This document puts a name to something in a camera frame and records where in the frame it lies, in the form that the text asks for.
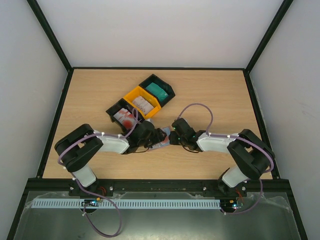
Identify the white pink card stack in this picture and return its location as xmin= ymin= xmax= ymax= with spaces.
xmin=132 ymin=95 xmax=154 ymax=116

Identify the black bin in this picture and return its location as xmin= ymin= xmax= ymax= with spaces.
xmin=106 ymin=98 xmax=145 ymax=132
xmin=139 ymin=74 xmax=176 ymax=107

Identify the yellow bin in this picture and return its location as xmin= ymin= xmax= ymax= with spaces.
xmin=123 ymin=86 xmax=162 ymax=119

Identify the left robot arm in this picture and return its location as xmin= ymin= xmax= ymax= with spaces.
xmin=54 ymin=120 xmax=170 ymax=188

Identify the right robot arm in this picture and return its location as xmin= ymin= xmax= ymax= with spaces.
xmin=169 ymin=118 xmax=275 ymax=196

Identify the red white card stack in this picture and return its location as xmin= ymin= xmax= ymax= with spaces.
xmin=113 ymin=108 xmax=139 ymax=130

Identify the teal card stack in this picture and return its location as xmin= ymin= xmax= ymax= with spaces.
xmin=145 ymin=82 xmax=169 ymax=102

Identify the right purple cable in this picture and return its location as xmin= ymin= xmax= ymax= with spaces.
xmin=177 ymin=103 xmax=276 ymax=216

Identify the purple cable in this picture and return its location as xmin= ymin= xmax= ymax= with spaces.
xmin=57 ymin=107 xmax=140 ymax=238
xmin=177 ymin=103 xmax=276 ymax=216

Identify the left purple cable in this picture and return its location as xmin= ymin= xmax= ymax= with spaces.
xmin=57 ymin=107 xmax=140 ymax=238

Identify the grey slotted cable duct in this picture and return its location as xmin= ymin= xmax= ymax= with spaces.
xmin=31 ymin=198 xmax=221 ymax=210

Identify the black enclosure frame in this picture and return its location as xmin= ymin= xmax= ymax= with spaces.
xmin=7 ymin=0 xmax=308 ymax=240

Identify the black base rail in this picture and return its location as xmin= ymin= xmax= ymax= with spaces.
xmin=24 ymin=176 xmax=291 ymax=197

